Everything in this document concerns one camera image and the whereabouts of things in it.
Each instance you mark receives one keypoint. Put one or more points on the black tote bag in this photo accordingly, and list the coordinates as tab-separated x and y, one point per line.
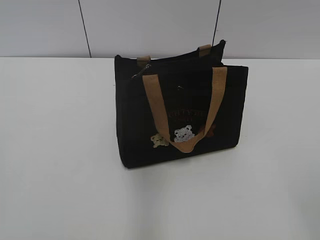
177	107

